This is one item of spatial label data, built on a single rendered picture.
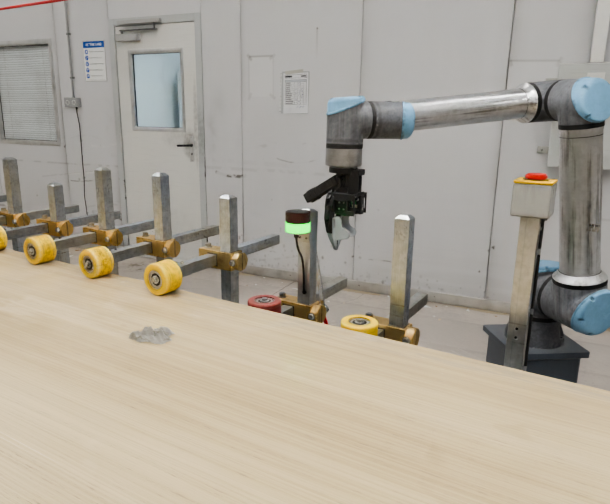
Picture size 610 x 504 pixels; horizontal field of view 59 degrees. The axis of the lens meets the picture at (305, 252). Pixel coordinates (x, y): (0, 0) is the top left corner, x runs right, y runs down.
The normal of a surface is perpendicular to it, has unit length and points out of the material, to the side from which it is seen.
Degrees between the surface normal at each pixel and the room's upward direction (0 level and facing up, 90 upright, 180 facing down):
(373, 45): 90
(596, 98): 83
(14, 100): 90
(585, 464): 0
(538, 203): 90
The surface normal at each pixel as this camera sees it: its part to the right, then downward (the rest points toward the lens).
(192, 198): -0.42, 0.22
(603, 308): 0.30, 0.32
